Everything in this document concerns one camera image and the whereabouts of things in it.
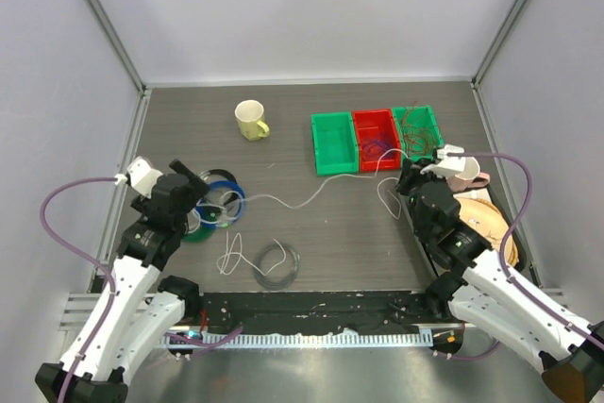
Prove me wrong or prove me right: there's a red plastic bin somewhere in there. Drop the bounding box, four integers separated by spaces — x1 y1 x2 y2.
352 109 401 173

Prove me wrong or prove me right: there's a dark grey tray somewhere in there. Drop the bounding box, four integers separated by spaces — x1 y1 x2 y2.
400 180 532 277

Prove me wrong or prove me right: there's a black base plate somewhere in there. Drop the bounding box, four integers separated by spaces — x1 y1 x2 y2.
201 291 460 336

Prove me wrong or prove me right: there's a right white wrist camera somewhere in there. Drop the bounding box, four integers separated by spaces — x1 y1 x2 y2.
420 144 466 178

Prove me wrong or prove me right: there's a red thin cable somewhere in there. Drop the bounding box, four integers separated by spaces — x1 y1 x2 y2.
398 100 443 159

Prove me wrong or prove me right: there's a white cable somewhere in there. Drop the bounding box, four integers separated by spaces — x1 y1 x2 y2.
207 147 411 277

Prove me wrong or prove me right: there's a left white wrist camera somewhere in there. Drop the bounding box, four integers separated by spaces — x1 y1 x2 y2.
114 157 163 199

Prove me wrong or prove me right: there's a grey coiled cable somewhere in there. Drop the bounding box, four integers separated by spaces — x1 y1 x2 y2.
252 242 302 289

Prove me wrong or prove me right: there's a pink ceramic mug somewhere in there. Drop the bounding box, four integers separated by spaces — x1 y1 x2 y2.
446 157 491 193

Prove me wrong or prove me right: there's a yellow ceramic mug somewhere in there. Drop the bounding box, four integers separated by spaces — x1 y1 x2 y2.
234 100 270 141

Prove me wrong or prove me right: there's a white square plate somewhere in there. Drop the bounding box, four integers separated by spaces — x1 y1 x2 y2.
454 187 492 203

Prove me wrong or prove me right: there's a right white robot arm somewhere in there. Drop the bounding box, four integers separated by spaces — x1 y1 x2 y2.
396 159 603 402

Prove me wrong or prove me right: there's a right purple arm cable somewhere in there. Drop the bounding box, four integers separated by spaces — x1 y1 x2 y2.
447 151 600 338

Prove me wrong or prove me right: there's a left green plastic bin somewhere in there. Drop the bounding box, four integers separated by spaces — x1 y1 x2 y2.
310 112 359 176

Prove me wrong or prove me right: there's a green plastic bin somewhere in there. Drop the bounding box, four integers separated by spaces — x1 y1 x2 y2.
392 105 445 160
310 112 359 176

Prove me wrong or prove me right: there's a blue coiled cable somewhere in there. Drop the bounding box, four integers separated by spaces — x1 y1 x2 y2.
195 178 247 229

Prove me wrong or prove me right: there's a bird pattern plate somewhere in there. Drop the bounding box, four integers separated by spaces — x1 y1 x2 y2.
457 197 509 252

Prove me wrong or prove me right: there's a white slotted cable duct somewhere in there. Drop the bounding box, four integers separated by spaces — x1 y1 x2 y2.
162 330 433 348

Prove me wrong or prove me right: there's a black coiled cable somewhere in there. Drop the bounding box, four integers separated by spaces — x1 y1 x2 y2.
196 167 237 185

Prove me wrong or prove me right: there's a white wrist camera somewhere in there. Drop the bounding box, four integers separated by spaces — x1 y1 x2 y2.
114 157 163 199
420 144 466 178

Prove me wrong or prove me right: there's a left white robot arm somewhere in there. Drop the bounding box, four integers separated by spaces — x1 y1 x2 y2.
35 157 210 402

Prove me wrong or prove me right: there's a right green plastic bin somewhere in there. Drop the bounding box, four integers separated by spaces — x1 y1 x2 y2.
392 105 445 160

